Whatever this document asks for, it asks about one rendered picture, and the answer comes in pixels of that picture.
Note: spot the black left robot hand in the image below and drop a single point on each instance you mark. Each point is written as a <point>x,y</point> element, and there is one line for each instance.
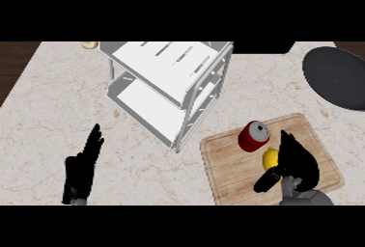
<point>80,167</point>

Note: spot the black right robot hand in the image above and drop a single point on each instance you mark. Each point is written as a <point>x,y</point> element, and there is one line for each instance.
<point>297,160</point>

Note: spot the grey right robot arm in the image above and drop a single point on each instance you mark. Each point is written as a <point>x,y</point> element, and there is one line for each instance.
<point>303,197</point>

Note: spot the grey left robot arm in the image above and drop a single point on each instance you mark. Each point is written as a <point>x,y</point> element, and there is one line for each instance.
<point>78,202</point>

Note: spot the yellow lemon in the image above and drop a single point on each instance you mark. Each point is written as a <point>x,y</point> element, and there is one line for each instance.
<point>269,158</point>

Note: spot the wooden cutting board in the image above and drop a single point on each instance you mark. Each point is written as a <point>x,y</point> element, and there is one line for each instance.
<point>236,170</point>

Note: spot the red can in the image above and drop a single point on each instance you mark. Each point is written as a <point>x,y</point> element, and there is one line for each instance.
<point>254,136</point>

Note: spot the dark grey round pan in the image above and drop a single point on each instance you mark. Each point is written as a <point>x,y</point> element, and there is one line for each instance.
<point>334,77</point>

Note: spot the black appliance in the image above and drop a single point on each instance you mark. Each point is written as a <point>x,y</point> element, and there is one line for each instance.
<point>262,47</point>

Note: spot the small tan round object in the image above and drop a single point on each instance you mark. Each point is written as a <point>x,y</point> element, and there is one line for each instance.
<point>89,44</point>

